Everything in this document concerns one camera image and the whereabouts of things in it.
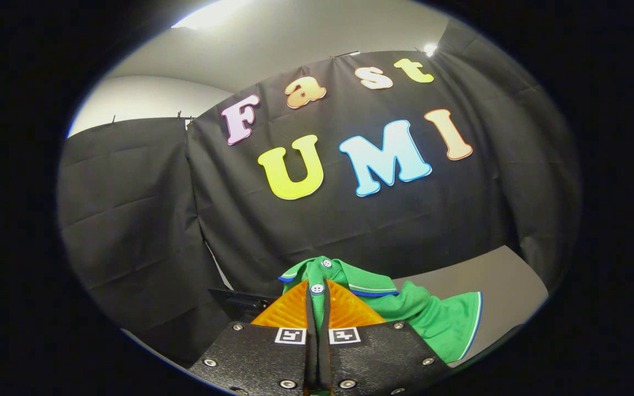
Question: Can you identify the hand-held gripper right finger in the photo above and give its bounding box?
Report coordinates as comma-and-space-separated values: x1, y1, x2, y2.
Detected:
317, 279, 452, 396

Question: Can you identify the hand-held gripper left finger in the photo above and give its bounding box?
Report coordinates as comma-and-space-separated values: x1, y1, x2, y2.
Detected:
188, 279, 318, 396

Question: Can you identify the green polo shirt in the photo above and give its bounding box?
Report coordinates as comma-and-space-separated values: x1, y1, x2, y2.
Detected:
278, 256, 483, 364

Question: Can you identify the grey cabinet with dark top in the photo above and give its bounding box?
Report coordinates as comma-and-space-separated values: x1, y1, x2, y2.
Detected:
391, 245, 549, 366

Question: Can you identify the black backdrop cloth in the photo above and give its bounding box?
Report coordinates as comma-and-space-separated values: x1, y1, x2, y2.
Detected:
56, 19, 582, 369

